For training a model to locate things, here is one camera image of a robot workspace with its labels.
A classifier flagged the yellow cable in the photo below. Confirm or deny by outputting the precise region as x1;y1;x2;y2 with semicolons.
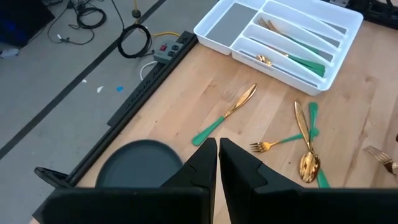
133;0;181;39

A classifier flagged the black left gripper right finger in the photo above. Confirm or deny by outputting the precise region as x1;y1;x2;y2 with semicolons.
219;138;302;224

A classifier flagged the thin black cable white plug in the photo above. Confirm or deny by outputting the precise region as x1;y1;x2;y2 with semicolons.
46;0;96;46

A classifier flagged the gold fork with green handle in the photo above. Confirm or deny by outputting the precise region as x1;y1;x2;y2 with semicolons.
257;17;323;55
249;127;320;154
366;145;398;175

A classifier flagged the gold knife with green handle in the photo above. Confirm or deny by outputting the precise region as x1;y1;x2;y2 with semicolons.
250;37;326;71
294;100;331;189
267;46;326;78
191;83;258;147

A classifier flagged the white cutlery tray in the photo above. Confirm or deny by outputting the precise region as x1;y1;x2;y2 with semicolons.
193;0;364;96

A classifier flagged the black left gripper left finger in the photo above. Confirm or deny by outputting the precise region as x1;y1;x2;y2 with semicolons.
160;138;218;224

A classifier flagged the dark storage box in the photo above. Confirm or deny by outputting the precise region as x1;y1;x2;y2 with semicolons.
0;0;55;47

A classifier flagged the black perforated bar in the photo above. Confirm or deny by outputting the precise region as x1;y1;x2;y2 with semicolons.
106;30;200;128

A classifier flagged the dark grey plate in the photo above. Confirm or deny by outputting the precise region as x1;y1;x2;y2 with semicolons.
95;139;184;189

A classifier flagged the coiled black cable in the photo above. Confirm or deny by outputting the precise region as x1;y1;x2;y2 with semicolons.
76;6;108;30
117;24;154;59

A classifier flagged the gold spoon with green handle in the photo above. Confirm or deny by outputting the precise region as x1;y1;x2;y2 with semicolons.
298;101;322;184
256;54;274;67

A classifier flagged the grey power strip red switch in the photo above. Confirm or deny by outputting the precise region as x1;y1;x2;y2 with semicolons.
152;40;184;65

